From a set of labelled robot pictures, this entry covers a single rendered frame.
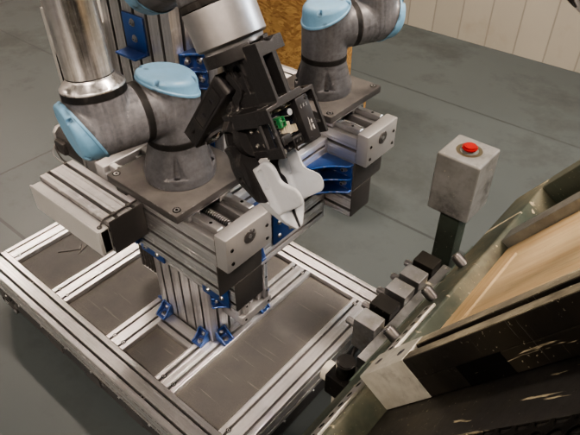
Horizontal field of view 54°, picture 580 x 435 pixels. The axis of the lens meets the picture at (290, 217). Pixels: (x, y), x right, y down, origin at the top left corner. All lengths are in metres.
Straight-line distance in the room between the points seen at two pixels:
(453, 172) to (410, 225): 1.23
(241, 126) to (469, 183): 1.01
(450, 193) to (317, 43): 0.52
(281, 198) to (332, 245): 1.97
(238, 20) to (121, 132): 0.54
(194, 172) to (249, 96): 0.59
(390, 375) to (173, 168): 0.58
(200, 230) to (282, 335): 0.86
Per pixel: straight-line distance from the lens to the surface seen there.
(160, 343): 1.99
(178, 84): 1.09
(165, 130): 1.11
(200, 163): 1.17
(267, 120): 0.56
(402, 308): 1.35
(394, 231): 2.69
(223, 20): 0.57
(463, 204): 1.56
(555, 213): 1.25
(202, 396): 1.84
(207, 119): 0.64
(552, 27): 4.46
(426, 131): 3.45
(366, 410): 1.00
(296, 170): 0.64
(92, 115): 1.05
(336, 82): 1.48
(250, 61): 0.57
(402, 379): 0.93
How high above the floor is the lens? 1.74
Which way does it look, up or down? 40 degrees down
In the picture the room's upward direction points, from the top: straight up
